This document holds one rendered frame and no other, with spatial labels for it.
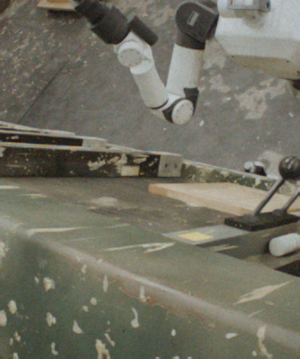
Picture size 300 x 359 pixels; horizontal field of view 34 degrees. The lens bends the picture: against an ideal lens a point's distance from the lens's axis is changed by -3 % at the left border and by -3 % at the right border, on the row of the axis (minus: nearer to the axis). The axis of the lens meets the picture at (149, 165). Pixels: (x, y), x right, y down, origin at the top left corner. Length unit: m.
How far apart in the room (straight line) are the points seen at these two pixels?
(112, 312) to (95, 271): 0.02
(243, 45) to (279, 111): 1.58
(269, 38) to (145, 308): 1.09
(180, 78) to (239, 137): 1.42
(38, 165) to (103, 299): 0.96
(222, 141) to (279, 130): 0.33
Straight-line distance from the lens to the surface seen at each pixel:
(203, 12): 1.42
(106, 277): 0.28
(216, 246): 0.67
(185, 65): 1.47
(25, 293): 0.33
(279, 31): 1.30
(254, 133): 2.85
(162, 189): 1.23
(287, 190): 1.51
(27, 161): 1.20
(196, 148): 2.92
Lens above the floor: 2.16
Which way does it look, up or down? 46 degrees down
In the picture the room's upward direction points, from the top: 38 degrees counter-clockwise
